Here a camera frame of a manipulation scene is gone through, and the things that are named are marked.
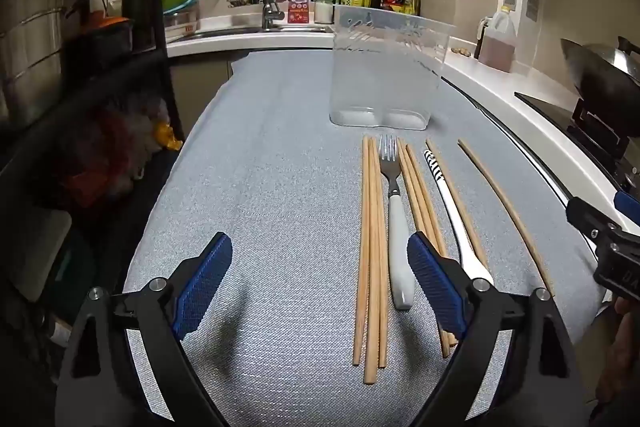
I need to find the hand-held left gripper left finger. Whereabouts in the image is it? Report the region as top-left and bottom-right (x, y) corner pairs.
(54, 232), (234, 427)

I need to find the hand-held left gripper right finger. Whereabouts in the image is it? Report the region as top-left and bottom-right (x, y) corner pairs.
(406, 231), (596, 427)

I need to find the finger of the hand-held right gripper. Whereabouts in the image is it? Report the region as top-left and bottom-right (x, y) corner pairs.
(614, 191), (640, 229)
(566, 197), (623, 244)

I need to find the white handled metal fork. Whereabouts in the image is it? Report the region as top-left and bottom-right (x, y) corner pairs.
(378, 134), (416, 312)

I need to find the white striped spoon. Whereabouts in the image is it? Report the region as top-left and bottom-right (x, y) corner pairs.
(424, 149), (493, 288)

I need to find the long thin bamboo chopstick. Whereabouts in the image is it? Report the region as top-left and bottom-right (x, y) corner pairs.
(457, 138), (555, 298)

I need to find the clear plastic container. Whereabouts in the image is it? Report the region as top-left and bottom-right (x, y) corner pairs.
(328, 4), (457, 131)

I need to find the person's right hand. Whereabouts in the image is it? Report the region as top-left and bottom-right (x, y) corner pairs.
(597, 294), (640, 418)

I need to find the black gas stove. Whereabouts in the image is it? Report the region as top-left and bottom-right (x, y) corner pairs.
(515, 91), (640, 202)

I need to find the grey tablecloth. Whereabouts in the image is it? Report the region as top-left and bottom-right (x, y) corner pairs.
(121, 48), (608, 427)

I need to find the dark metal wok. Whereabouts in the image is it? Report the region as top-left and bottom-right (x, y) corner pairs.
(560, 36), (640, 102)

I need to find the yellow plastic bag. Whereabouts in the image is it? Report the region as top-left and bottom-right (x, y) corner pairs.
(154, 119), (183, 152)

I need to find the cooking oil jug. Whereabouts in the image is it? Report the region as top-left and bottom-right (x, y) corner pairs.
(475, 5), (517, 74)

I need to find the steel kitchen sink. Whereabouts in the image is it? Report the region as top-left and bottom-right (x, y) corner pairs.
(167, 24), (333, 42)

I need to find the black cooking pot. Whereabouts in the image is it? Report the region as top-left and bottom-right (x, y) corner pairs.
(122, 0), (156, 52)

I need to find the black shelf rack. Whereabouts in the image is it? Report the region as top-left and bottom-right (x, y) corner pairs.
(0, 0), (187, 258)

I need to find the orange lid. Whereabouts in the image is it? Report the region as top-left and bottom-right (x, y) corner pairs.
(90, 9), (133, 30)

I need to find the white lidded jar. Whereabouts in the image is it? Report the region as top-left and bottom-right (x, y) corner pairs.
(313, 0), (335, 25)

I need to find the large steel pot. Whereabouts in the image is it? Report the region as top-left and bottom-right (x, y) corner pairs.
(0, 0), (68, 128)

